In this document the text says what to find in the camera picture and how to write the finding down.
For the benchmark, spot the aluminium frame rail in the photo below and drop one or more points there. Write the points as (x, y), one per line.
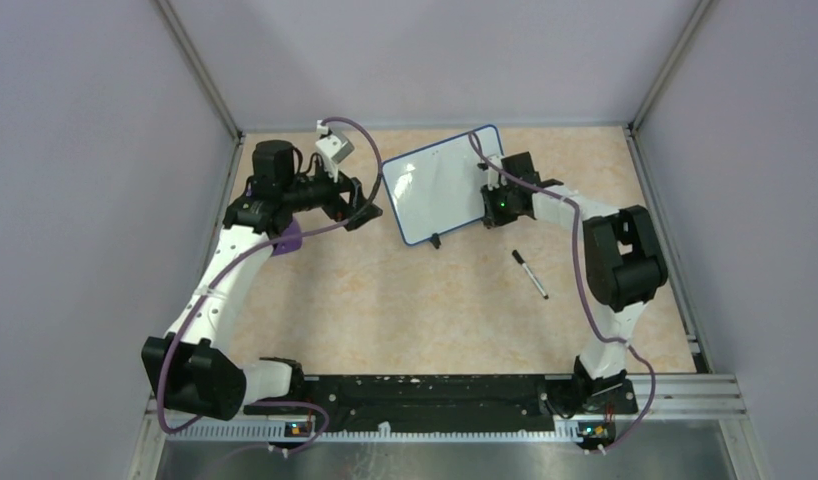
(674, 426)

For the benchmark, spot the white black marker pen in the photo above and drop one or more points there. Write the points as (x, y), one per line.
(535, 281)

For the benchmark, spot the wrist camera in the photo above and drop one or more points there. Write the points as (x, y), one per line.
(492, 165)
(333, 147)

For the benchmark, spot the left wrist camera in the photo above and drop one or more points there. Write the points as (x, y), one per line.
(333, 147)

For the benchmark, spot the blue framed whiteboard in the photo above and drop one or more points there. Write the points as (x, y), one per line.
(436, 189)

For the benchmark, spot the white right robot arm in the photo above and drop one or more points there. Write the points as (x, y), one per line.
(617, 259)

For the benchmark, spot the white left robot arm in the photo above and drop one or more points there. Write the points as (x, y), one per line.
(188, 367)

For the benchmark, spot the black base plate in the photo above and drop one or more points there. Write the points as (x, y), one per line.
(448, 403)

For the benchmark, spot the white slotted cable duct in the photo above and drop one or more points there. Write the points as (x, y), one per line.
(275, 431)

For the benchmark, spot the purple whiteboard eraser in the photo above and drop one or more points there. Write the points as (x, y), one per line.
(291, 242)

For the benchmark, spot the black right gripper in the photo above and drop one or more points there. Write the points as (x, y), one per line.
(492, 217)

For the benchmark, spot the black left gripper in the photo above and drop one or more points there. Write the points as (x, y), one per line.
(341, 210)

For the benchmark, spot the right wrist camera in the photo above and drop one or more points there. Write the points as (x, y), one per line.
(492, 165)

